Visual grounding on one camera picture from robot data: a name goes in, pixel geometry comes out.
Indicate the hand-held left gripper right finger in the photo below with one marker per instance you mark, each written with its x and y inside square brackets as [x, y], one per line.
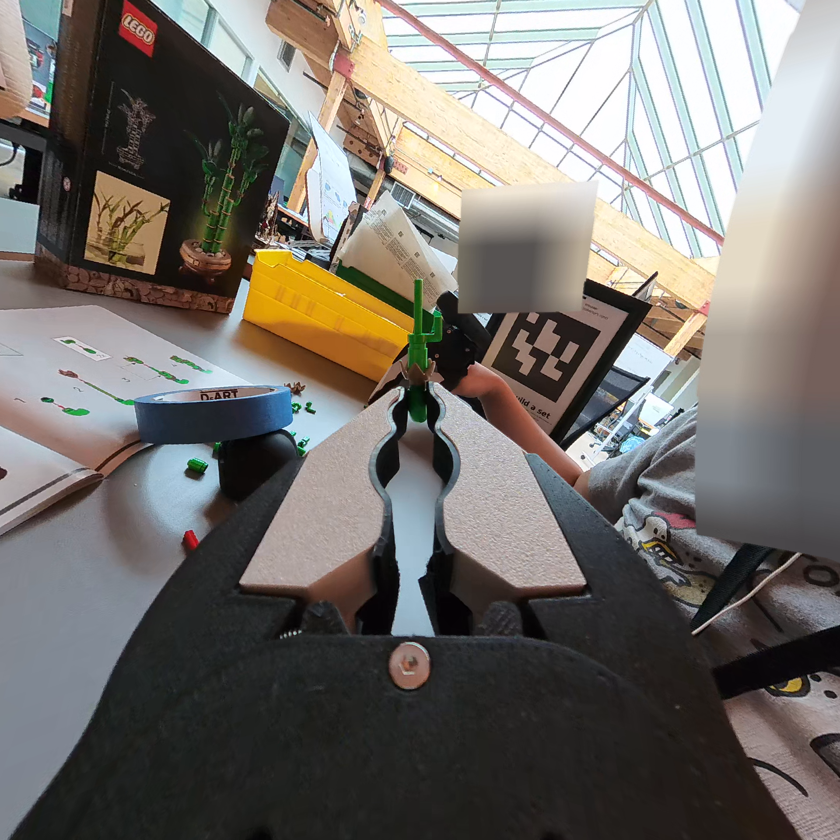
[505, 525]

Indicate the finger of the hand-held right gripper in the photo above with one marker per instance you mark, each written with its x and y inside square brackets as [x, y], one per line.
[446, 374]
[400, 374]

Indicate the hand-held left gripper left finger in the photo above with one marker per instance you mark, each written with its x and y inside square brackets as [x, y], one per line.
[315, 525]

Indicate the green lego bamboo stalk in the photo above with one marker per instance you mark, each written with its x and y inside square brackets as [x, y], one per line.
[418, 328]

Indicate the person's right forearm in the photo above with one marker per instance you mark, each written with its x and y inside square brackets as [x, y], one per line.
[518, 420]

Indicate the cluster of green lego pieces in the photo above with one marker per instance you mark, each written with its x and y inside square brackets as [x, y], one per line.
[300, 446]

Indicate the red lego piece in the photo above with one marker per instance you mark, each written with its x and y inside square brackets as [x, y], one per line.
[190, 539]

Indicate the green lego cylinder piece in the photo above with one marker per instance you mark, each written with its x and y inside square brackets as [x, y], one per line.
[197, 466]

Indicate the lego instruction booklet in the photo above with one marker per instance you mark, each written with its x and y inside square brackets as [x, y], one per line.
[52, 420]

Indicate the black lego set box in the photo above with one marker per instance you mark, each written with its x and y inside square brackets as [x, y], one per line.
[164, 164]

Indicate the black rounded object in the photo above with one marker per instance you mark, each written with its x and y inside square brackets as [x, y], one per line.
[253, 469]

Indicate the green plastic bin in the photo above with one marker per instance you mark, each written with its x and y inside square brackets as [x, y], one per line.
[374, 289]

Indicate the yellow plastic bin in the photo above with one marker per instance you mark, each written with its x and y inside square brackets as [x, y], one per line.
[315, 315]

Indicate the white paper sheets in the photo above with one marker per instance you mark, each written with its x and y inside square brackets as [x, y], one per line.
[394, 243]

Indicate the blue masking tape roll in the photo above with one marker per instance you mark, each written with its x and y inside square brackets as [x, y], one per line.
[210, 420]

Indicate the white flip chart board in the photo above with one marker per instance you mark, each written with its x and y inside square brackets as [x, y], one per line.
[328, 190]

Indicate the red ceiling pipe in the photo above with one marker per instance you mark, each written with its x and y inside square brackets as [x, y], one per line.
[558, 123]

